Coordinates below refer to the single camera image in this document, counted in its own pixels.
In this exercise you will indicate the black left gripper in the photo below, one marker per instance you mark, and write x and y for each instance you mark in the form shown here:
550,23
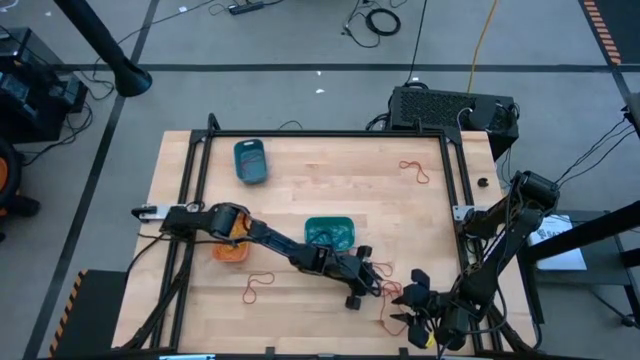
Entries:
345,270

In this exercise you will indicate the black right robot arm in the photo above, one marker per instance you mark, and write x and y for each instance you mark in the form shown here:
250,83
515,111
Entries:
500,245

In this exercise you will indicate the black hazard-striped mat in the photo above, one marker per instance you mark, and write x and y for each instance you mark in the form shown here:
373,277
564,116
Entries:
95,315
625,25

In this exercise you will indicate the silver metal bracket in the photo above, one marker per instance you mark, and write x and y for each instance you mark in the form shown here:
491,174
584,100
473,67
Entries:
187,357

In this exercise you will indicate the black metal table frame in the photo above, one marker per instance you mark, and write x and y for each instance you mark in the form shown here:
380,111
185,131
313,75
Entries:
325,133

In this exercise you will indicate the teal plastic basket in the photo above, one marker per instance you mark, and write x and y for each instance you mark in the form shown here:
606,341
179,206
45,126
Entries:
312,225

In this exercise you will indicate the blue plastic basket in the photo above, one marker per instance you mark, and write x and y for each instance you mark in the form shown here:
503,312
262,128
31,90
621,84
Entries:
245,177

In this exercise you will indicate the grey side table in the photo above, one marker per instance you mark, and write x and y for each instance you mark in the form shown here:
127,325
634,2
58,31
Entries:
605,272

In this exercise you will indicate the black computer case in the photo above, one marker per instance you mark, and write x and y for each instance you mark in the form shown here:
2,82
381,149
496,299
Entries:
430,107

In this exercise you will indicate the white printed paper sheet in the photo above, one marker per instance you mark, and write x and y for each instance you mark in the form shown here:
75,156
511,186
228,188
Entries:
565,252

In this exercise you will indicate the orange plastic basket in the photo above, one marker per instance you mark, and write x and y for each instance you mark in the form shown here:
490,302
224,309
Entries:
230,252

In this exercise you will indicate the orange black wheel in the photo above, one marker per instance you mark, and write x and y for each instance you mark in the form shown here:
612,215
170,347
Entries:
10,175

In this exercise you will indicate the black tripod leg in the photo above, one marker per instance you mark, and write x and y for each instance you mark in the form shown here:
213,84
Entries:
625,317

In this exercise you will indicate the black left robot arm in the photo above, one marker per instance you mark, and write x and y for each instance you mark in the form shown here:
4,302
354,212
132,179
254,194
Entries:
270,235

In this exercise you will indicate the black round knob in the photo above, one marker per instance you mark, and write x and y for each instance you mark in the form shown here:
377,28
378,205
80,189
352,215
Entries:
483,182

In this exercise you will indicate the blue rubber band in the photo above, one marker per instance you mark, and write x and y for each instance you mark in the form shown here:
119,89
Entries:
325,237
340,237

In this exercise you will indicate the black equipment cart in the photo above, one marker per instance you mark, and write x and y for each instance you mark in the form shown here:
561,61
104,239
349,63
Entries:
30,100

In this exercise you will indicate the black power strip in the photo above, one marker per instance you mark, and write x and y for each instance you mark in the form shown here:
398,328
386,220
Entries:
246,8

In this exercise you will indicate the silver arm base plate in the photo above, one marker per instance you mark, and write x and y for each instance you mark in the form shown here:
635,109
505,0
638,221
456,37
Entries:
462,212
150,212

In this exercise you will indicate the black support beam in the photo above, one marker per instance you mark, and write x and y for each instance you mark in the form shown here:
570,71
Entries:
590,230

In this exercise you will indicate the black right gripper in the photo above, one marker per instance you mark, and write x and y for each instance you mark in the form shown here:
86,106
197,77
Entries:
440,320

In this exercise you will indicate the black stand pole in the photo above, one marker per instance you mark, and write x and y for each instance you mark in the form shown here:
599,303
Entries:
100,42

